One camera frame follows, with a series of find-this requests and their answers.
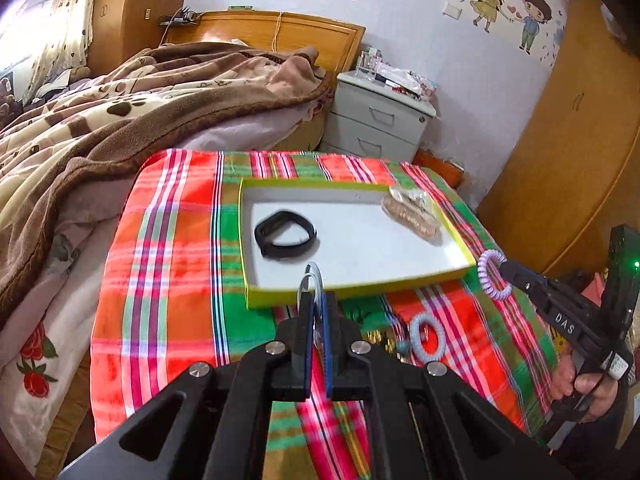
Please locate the black camera box green light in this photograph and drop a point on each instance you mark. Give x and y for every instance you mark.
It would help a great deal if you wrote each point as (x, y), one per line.
(620, 295)

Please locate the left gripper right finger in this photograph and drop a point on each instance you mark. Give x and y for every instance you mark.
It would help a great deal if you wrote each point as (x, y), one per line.
(344, 375)

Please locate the wooden door right side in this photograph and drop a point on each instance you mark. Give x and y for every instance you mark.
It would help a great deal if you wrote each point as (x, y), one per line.
(574, 173)

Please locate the wooden headboard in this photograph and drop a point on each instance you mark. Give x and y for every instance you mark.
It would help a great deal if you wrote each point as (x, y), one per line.
(337, 43)

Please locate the black wristband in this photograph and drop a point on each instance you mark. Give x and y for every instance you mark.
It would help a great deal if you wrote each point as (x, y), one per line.
(285, 234)

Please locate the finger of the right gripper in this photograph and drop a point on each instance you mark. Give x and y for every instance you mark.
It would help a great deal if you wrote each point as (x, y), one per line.
(519, 276)

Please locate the person's right hand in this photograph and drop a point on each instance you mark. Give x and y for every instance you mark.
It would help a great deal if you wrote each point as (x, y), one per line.
(565, 381)

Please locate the tall wooden wardrobe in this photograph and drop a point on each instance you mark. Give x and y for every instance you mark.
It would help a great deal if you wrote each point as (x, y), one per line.
(122, 28)

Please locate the clutter on nightstand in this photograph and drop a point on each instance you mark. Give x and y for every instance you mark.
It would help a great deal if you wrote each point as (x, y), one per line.
(372, 66)

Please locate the grey two-drawer nightstand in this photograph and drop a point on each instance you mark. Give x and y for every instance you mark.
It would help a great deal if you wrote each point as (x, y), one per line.
(369, 119)

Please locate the patterned window curtain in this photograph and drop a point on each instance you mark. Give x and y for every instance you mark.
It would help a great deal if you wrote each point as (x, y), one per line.
(66, 39)

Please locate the orange cardboard box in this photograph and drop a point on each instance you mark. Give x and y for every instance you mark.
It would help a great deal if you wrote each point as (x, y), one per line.
(452, 173)

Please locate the white floral bed sheet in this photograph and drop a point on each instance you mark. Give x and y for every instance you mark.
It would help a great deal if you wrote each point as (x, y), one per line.
(45, 341)

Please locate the brown paw print blanket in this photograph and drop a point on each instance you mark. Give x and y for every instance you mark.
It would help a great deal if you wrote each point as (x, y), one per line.
(150, 103)

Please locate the plaid red green tablecloth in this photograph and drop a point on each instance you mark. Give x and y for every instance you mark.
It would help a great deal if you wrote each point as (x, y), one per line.
(173, 293)

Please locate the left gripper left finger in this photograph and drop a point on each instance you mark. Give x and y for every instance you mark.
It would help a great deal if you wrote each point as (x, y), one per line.
(292, 381)

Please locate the clear beige hair claw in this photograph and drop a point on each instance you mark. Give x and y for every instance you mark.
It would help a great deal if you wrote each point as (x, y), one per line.
(413, 209)

